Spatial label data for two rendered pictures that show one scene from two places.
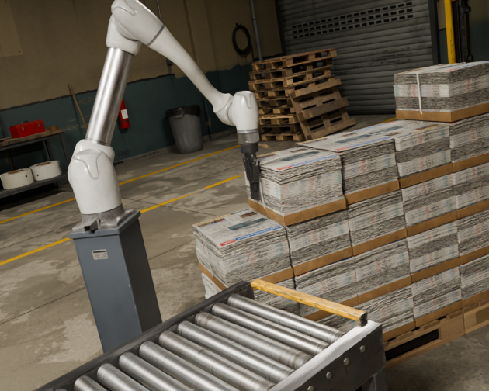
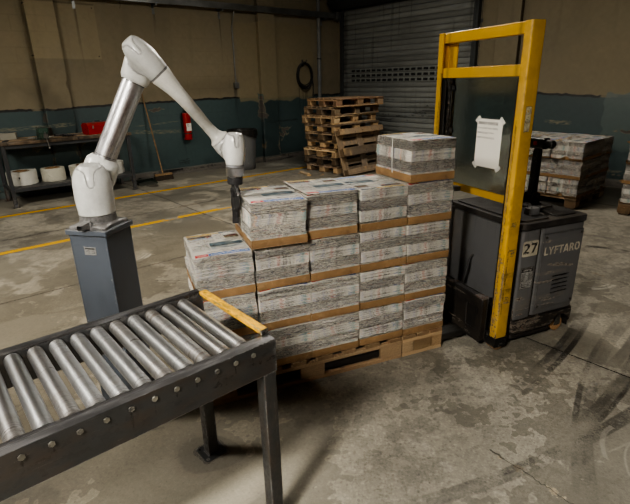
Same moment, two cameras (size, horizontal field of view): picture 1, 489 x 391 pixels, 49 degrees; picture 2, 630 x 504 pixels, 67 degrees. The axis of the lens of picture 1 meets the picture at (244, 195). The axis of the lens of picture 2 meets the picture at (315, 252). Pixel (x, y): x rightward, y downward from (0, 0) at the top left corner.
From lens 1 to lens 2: 0.43 m
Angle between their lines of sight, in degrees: 5
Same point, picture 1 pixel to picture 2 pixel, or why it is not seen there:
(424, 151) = (384, 204)
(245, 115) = (232, 153)
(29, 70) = (106, 75)
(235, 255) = (206, 267)
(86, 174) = (83, 184)
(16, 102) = (91, 102)
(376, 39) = (420, 94)
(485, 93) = (444, 163)
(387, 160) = (349, 208)
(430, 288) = (375, 316)
